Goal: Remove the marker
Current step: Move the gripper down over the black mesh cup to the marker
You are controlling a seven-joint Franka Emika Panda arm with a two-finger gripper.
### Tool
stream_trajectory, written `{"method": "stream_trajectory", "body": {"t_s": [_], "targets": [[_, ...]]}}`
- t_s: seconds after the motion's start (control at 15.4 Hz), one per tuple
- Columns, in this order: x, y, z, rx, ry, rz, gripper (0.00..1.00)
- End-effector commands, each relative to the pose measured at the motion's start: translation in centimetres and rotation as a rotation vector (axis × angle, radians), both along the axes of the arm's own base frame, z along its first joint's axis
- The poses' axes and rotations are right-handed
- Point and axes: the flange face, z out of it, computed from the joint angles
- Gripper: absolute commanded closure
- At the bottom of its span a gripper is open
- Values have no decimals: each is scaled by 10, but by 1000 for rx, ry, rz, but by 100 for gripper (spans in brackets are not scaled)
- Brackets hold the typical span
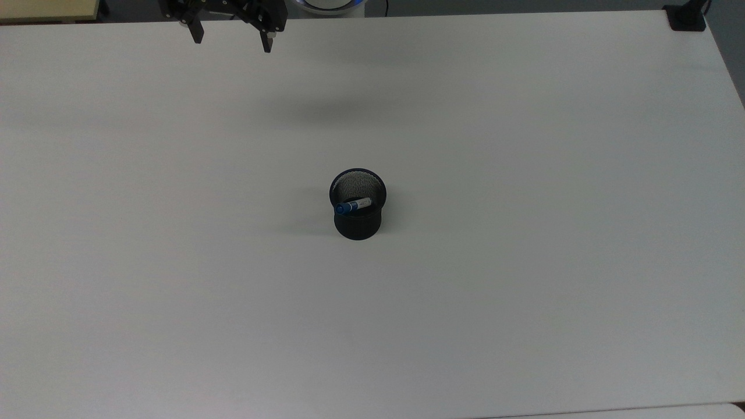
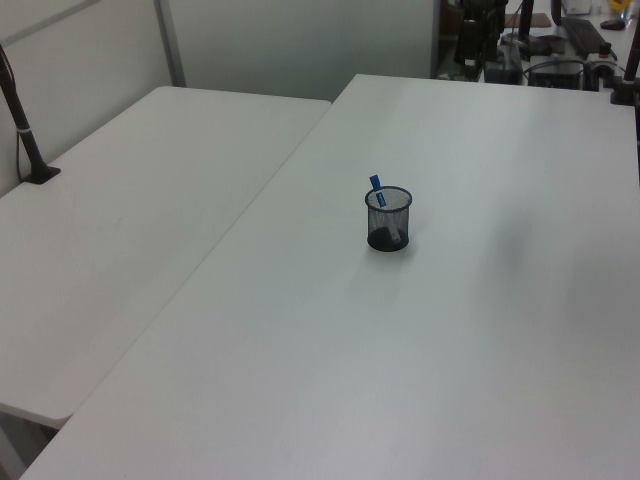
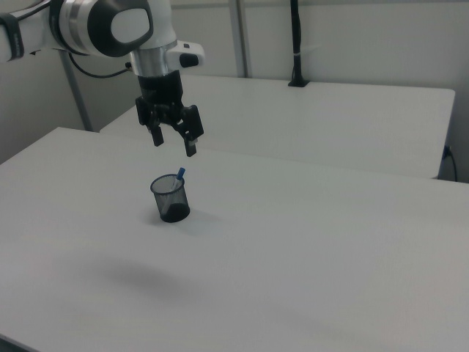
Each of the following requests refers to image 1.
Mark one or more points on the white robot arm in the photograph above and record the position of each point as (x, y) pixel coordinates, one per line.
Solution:
(329, 5)

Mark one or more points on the black table clamp mount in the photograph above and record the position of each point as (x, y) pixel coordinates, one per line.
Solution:
(687, 17)

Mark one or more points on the blue and white marker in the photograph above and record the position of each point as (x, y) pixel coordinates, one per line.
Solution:
(353, 205)

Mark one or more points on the black mesh pen cup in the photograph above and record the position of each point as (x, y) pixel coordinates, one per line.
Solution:
(359, 227)

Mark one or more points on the light wooden side table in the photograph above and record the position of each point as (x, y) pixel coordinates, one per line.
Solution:
(46, 9)

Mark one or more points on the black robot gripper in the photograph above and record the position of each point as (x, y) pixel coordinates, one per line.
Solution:
(233, 9)

